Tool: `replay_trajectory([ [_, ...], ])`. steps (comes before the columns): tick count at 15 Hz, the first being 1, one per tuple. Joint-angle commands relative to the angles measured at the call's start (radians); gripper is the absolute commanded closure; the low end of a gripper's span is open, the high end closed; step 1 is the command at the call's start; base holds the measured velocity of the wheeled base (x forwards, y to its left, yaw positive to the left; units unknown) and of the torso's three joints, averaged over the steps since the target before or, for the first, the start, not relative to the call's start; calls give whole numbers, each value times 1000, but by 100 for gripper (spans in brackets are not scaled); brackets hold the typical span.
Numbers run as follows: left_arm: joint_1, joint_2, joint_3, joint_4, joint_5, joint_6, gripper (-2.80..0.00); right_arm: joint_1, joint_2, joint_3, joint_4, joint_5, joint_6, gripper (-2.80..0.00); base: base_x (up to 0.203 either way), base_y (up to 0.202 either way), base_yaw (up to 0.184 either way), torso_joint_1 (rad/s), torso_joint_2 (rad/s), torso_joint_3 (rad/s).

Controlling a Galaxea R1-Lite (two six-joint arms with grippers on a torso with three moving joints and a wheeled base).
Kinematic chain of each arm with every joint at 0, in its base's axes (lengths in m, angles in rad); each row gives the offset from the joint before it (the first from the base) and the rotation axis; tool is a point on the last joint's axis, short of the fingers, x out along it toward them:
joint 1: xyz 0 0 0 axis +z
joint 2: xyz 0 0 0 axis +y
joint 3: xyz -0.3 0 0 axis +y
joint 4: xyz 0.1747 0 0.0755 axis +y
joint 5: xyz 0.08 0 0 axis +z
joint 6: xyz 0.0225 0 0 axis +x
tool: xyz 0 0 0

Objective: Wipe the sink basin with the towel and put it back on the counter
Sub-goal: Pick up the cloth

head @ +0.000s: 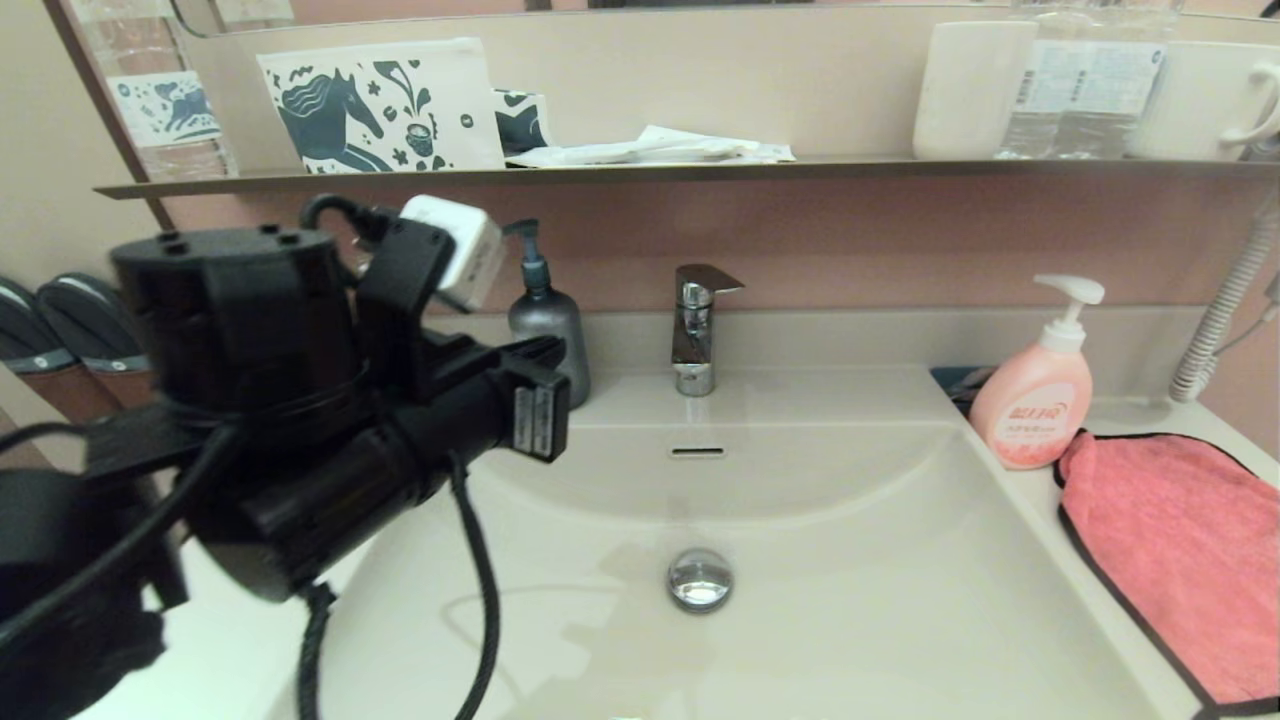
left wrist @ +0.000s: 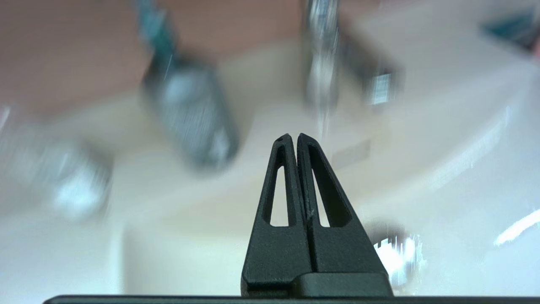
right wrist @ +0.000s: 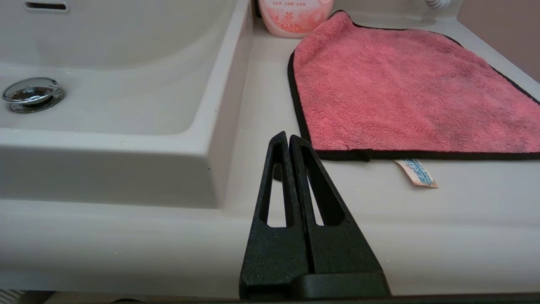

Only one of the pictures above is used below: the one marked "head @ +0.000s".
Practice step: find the dark patterned small box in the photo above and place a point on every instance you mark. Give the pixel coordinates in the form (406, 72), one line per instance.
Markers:
(520, 122)

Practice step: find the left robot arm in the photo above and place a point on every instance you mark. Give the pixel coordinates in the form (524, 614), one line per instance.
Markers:
(300, 520)

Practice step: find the white horse print pouch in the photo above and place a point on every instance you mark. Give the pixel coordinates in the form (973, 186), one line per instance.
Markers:
(450, 100)

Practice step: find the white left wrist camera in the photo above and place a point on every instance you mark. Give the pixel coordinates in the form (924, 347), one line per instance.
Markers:
(470, 250)

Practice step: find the white plastic toiletry packet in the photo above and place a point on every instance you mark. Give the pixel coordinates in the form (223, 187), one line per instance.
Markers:
(760, 150)
(600, 154)

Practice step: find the pink cloth black trim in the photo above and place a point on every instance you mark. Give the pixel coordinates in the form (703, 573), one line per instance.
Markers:
(1170, 540)

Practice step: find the pink pump hand soap bottle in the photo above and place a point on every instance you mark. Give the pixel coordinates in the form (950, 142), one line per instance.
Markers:
(1035, 410)

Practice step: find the grey pump soap bottle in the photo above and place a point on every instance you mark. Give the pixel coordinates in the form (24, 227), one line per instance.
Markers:
(553, 330)

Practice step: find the clear labelled water bottle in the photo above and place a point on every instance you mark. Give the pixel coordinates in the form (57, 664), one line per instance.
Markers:
(1118, 88)
(1037, 88)

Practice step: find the brown wall shelf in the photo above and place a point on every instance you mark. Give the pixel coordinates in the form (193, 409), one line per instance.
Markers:
(850, 168)

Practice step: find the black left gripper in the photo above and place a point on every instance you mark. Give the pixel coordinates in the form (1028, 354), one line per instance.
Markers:
(240, 320)

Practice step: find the chrome faucet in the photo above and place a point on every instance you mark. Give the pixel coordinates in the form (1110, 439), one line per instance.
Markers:
(692, 340)

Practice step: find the dark grey slipper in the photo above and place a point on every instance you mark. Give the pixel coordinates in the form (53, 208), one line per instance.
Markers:
(85, 320)
(25, 335)

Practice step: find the dark blue flat item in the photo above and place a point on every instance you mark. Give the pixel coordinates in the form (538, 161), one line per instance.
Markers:
(950, 380)

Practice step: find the beige sink basin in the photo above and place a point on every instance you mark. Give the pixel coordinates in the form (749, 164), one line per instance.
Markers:
(800, 640)

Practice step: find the chrome drain stopper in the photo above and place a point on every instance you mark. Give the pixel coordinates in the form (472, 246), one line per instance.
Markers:
(700, 580)

